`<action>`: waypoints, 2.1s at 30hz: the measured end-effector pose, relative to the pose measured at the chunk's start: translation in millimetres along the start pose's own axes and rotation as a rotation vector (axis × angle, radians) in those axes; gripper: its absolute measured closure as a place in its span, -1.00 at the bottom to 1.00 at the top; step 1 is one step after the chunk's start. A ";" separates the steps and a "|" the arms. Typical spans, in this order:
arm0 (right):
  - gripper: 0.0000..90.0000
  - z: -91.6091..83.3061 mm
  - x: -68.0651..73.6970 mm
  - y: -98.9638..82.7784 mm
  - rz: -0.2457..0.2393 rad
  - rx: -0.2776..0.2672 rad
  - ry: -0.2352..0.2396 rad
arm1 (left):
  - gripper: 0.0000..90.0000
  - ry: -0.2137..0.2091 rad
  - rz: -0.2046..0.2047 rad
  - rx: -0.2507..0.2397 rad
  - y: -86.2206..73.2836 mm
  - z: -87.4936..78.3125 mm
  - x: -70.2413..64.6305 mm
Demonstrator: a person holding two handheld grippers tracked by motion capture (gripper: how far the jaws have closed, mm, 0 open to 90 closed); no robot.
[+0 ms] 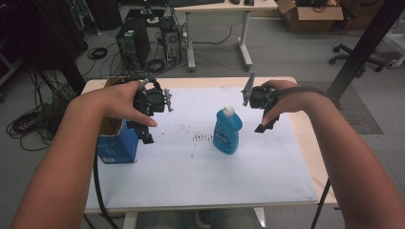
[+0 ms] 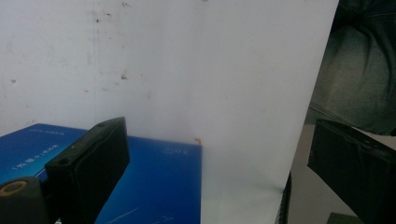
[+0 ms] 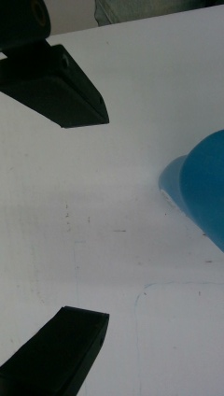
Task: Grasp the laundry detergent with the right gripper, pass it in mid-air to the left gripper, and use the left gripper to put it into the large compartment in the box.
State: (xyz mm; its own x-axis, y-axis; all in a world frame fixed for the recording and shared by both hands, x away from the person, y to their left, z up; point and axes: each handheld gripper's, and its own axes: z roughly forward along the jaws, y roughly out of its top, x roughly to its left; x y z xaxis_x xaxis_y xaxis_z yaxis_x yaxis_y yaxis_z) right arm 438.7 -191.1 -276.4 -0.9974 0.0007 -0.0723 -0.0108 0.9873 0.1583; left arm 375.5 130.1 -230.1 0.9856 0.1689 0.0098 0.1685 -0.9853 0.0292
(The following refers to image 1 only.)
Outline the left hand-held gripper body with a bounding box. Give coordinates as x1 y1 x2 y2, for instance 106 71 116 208
133 77 175 117

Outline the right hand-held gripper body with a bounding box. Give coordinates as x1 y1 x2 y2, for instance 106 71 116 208
241 70 279 111

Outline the blue cardboard box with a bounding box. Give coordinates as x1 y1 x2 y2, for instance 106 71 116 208
96 75 151 165

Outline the blue plastic bottle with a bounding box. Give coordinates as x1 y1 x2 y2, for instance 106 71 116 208
212 105 244 156

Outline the person's right hand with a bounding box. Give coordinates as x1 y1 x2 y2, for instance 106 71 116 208
261 79 323 127

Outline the person's left hand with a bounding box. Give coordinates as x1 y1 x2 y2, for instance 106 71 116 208
68 79 159 128

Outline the white table mat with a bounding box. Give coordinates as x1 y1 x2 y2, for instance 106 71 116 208
85 86 319 212

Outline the black computer tower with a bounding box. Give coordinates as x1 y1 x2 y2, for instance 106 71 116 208
115 17 151 71

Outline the small grey computer tower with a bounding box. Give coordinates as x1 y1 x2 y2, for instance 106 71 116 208
160 18 183 64

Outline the grey floor mat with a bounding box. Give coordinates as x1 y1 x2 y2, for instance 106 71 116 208
298 80 384 135

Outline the white table leg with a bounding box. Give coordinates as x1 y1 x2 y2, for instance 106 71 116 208
121 211 139 229
253 207 267 229

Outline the open brown cardboard box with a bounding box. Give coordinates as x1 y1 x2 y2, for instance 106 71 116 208
276 0 346 33

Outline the light wooden desk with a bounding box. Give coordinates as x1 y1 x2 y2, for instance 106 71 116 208
173 0 279 73

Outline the black office chair base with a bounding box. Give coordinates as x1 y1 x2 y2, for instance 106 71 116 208
329 43 387 73

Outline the black keyboard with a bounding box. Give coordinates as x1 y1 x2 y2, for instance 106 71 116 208
167 0 226 8

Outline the dark curtain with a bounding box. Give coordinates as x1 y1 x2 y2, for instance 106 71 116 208
0 0 88 96

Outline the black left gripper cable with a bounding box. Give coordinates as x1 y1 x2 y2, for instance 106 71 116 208
93 152 120 229

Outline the coiled black cable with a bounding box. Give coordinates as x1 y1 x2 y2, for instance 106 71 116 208
87 46 109 61

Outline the tangle of black floor cables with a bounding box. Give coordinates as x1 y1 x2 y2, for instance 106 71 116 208
6 68 79 152

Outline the black metal post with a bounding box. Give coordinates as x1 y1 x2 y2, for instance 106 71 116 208
325 0 405 103

